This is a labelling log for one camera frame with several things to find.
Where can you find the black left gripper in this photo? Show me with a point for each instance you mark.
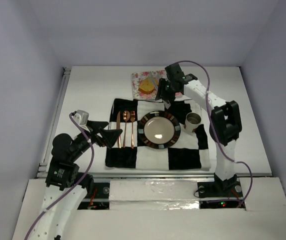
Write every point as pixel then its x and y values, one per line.
pixel 97 133

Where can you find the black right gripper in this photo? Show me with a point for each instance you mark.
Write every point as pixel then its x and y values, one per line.
pixel 164 90

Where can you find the bread slice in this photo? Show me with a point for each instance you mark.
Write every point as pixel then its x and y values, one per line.
pixel 147 86

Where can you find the silver metal tongs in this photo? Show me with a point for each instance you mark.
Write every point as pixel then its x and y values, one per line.
pixel 162 90

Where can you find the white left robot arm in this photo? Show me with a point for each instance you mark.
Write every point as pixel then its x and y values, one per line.
pixel 65 185

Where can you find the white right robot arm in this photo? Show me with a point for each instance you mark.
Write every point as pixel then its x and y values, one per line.
pixel 224 117

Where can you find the copper knife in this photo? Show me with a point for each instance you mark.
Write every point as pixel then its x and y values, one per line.
pixel 118 127

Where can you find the floral rectangular tray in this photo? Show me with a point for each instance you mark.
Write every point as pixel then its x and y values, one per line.
pixel 138 77

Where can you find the copper spoon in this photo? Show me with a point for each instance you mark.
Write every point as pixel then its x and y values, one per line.
pixel 126 117

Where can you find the striped rim ceramic plate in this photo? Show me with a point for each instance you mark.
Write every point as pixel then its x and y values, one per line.
pixel 158 130

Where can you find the copper fork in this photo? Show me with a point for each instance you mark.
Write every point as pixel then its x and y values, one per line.
pixel 132 119

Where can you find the metal cup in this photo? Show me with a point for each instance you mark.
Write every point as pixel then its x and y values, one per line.
pixel 192 122

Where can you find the black white checkered placemat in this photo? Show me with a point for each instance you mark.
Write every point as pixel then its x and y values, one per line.
pixel 190 152

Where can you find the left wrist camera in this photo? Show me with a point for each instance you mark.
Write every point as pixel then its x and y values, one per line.
pixel 81 117

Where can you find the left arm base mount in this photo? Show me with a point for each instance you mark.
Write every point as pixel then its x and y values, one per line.
pixel 97 197

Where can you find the aluminium rail frame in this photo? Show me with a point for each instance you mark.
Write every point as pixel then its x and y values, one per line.
pixel 94 88

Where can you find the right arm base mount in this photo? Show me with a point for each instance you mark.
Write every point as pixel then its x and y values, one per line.
pixel 220 194

